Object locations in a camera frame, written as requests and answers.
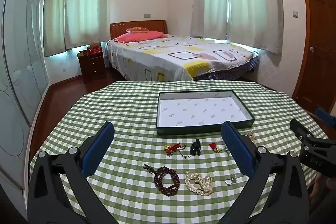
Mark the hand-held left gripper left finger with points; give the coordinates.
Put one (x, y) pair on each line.
(97, 150)

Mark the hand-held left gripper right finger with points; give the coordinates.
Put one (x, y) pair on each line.
(237, 150)

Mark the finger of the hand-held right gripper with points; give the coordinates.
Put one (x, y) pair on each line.
(302, 132)
(324, 115)

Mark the green tray box white lining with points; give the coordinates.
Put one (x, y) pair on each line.
(204, 113)

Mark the red gold tassel charm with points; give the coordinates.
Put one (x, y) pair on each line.
(172, 148)

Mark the small silver charm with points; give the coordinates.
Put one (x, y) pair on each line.
(227, 150)

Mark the small red gold charm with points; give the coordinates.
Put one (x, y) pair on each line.
(214, 148)

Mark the black figurine pendant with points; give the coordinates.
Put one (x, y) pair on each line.
(195, 149)

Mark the green checked tablecloth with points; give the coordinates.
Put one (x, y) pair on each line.
(126, 113)

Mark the blue checked bed skirt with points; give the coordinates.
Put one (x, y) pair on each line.
(231, 70)

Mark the dark wooden nightstand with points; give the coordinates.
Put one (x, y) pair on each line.
(92, 67)

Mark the brown wooden door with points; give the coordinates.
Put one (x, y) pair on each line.
(317, 29)

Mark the red box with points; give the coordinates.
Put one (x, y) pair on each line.
(95, 50)

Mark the brown plush toy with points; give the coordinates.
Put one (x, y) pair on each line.
(94, 44)

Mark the bed with patterned cover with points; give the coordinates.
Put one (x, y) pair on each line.
(178, 56)

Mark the frosted glass wardrobe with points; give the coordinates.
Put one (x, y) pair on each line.
(18, 69)

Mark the pink pillow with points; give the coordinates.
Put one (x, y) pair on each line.
(139, 36)

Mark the small red cushion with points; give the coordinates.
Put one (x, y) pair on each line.
(137, 29)

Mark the wooden bed headboard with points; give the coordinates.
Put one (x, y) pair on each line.
(139, 27)

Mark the wall light switch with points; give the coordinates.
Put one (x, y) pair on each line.
(295, 14)

